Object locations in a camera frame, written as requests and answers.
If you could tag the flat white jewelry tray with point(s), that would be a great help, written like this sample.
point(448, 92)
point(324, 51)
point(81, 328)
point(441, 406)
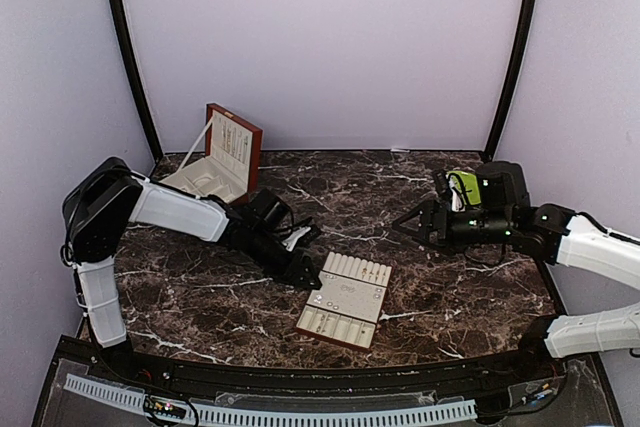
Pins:
point(346, 309)

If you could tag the left black frame post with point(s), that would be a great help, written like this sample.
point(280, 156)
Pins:
point(134, 78)

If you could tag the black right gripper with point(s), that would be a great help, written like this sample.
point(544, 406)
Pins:
point(429, 225)

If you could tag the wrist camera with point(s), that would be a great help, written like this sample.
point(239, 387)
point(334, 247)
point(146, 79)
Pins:
point(300, 234)
point(443, 191)

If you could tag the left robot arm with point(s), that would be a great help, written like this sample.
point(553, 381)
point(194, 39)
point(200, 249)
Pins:
point(98, 212)

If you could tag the black front table rail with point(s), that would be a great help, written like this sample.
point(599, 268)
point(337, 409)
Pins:
point(482, 376)

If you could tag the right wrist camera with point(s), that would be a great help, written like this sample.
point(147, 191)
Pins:
point(443, 191)

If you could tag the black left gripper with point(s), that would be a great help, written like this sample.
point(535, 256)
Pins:
point(286, 276)

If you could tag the green plate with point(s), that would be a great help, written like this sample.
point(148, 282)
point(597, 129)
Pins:
point(467, 186)

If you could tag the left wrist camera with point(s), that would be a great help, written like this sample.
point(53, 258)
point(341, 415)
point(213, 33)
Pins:
point(300, 234)

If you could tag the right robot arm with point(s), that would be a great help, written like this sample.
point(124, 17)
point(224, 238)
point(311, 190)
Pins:
point(504, 215)

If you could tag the red wooden jewelry box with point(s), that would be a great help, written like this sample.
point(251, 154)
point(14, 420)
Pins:
point(229, 169)

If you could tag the black frame post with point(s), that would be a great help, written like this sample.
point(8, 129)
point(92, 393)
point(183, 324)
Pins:
point(512, 73)
point(134, 78)

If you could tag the white slotted cable duct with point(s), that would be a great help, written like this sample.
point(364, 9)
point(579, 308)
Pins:
point(242, 410)

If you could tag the right black frame post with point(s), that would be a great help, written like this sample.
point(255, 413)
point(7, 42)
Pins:
point(512, 73)

